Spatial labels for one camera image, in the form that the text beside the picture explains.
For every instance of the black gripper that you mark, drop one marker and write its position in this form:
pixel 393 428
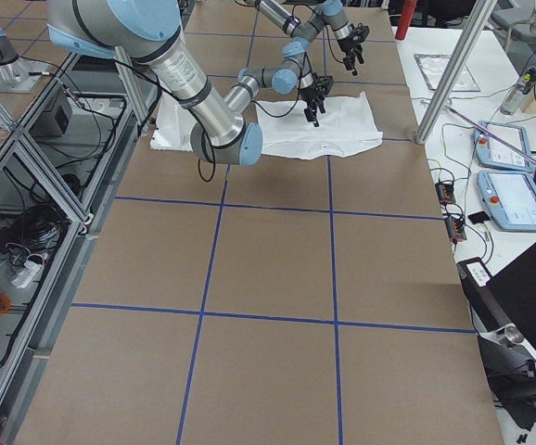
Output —
pixel 311 94
pixel 348 46

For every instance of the white long-sleeve printed shirt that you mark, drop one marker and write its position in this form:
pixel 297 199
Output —
pixel 345 129

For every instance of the red cylinder bottle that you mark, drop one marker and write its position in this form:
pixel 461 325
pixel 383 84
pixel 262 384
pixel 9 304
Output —
pixel 408 10

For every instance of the upper black orange adapter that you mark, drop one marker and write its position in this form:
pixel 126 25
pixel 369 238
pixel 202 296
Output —
pixel 445 192

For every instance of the black orange adapter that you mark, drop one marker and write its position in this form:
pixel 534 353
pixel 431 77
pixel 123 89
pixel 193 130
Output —
pixel 445 192
pixel 455 229

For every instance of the upper blue teach pendant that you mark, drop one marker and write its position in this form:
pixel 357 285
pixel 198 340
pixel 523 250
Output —
pixel 494 154

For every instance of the blue teach pendant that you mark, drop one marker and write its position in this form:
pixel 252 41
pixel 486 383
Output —
pixel 510 199
pixel 494 154

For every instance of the lower black orange adapter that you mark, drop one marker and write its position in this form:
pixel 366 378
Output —
pixel 455 229

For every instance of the lower blue teach pendant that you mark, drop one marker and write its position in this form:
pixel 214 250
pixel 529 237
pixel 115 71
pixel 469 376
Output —
pixel 510 199

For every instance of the grey control box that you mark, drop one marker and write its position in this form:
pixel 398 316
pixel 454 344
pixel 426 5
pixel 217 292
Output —
pixel 55 118

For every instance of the black laptop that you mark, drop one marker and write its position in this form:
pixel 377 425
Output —
pixel 508 296

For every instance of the white power strip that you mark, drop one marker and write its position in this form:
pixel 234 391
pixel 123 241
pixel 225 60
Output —
pixel 26 273

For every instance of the aluminium frame post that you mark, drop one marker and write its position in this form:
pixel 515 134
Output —
pixel 469 36

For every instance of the aluminium extrusion frame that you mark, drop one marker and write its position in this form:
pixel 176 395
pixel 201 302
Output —
pixel 55 192

